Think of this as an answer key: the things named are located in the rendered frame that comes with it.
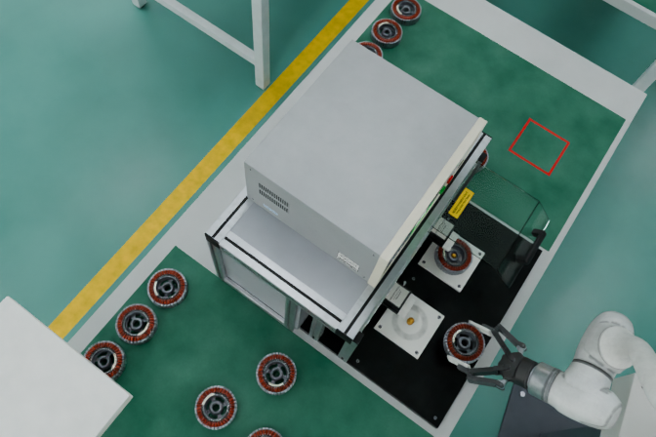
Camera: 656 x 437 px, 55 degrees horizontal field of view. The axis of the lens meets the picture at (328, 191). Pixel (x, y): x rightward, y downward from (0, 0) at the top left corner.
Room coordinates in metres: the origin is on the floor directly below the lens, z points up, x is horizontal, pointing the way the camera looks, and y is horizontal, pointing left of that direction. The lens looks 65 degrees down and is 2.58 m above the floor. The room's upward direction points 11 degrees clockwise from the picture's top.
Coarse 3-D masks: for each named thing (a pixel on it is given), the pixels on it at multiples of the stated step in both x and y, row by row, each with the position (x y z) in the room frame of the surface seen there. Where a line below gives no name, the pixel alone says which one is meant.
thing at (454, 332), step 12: (456, 324) 0.46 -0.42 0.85; (468, 324) 0.46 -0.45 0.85; (444, 336) 0.42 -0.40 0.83; (456, 336) 0.43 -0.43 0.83; (480, 336) 0.44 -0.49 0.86; (444, 348) 0.39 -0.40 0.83; (456, 348) 0.39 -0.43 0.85; (468, 348) 0.40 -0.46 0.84; (480, 348) 0.40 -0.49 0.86; (468, 360) 0.36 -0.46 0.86
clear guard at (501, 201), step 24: (480, 168) 0.84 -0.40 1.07; (456, 192) 0.76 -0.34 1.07; (480, 192) 0.77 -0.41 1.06; (504, 192) 0.78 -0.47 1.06; (480, 216) 0.70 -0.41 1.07; (504, 216) 0.71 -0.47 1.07; (528, 216) 0.73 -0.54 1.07; (456, 240) 0.62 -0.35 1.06; (480, 240) 0.63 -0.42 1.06; (504, 240) 0.64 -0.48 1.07; (528, 240) 0.67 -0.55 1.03; (504, 264) 0.58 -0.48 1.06
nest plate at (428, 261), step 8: (432, 248) 0.70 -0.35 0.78; (424, 256) 0.67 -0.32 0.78; (432, 256) 0.67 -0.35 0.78; (424, 264) 0.64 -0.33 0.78; (432, 264) 0.64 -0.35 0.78; (472, 264) 0.67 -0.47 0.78; (432, 272) 0.62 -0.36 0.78; (440, 272) 0.62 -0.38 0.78; (464, 272) 0.64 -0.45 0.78; (448, 280) 0.60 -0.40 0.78; (456, 280) 0.61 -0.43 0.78; (464, 280) 0.61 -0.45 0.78; (456, 288) 0.58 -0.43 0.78
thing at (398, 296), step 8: (392, 288) 0.50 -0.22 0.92; (400, 288) 0.51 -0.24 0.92; (392, 296) 0.48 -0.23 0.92; (400, 296) 0.49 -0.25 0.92; (408, 296) 0.49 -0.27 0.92; (384, 304) 0.46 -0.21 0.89; (392, 304) 0.46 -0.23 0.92; (400, 304) 0.46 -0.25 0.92; (408, 304) 0.48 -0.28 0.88; (400, 312) 0.45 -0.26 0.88
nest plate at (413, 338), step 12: (420, 300) 0.52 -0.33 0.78; (408, 312) 0.48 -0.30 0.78; (420, 312) 0.49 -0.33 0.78; (432, 312) 0.50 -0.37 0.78; (384, 324) 0.44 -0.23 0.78; (396, 324) 0.44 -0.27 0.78; (420, 324) 0.46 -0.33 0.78; (432, 324) 0.46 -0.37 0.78; (396, 336) 0.41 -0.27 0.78; (408, 336) 0.42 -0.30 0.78; (420, 336) 0.42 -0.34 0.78; (408, 348) 0.38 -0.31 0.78; (420, 348) 0.39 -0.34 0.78
